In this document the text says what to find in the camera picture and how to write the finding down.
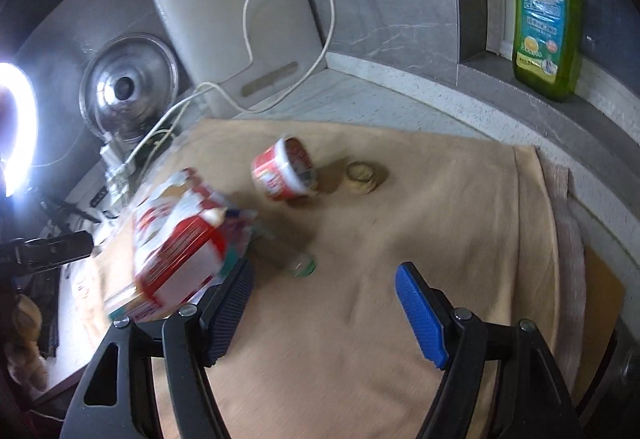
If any tan cloth mat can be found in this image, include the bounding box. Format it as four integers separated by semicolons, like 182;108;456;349
148;119;559;438

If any round brown tea cake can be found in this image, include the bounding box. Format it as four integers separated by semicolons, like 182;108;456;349
344;160;388;194

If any white power cable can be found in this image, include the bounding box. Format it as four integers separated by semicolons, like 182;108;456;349
119;0;264;170

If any ring light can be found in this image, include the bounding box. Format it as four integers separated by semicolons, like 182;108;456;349
1;62;38;197

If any red white paper food bag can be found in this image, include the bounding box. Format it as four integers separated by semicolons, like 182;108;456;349
96;168;257;322

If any white cutting board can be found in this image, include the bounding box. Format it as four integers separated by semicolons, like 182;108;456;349
156;0;321;118

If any stainless steel pot lid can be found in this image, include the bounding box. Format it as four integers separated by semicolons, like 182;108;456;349
78;32;179;143

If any red white plastic cup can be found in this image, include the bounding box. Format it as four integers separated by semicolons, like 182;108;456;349
250;136;319;200

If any cream power cable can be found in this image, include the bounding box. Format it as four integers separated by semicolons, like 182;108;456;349
144;0;338;155

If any green dish soap bottle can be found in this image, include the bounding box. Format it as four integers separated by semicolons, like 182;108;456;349
512;0;582;102

